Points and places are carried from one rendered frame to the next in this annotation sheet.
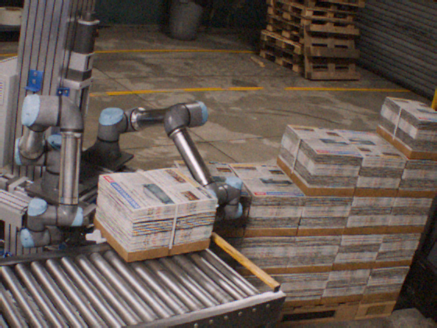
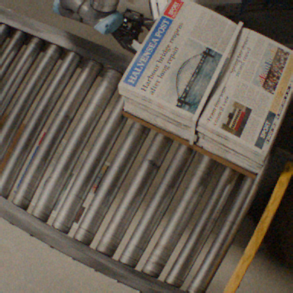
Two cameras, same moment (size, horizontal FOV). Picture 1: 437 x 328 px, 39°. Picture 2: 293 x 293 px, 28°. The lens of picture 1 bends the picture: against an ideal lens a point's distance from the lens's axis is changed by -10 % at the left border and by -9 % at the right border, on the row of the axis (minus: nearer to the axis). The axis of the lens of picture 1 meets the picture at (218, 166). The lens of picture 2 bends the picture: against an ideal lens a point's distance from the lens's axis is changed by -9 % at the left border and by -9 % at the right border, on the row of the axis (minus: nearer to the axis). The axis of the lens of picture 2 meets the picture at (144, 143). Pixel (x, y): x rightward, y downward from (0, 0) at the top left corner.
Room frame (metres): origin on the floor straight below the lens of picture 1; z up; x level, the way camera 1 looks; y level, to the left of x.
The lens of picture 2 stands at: (1.96, -0.26, 2.35)
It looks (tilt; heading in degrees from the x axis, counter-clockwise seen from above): 74 degrees down; 73
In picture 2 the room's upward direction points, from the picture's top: 6 degrees counter-clockwise
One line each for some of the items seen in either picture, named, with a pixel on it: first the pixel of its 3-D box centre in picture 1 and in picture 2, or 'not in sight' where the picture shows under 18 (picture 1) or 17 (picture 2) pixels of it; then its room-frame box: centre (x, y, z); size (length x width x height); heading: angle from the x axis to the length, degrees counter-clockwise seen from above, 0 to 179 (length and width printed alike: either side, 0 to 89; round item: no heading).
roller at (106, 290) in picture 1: (107, 292); (55, 134); (1.89, 0.29, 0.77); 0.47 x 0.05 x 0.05; 41
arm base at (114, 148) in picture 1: (107, 145); not in sight; (3.00, 0.56, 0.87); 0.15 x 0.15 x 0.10
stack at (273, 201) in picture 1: (273, 249); not in sight; (3.15, -0.38, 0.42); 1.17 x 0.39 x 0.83; 113
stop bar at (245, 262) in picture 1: (243, 260); (259, 234); (2.27, -0.17, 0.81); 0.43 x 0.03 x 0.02; 41
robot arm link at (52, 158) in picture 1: (57, 152); not in sight; (2.52, 0.69, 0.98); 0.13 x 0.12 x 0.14; 113
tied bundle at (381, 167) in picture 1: (364, 162); not in sight; (3.31, -0.77, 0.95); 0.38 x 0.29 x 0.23; 23
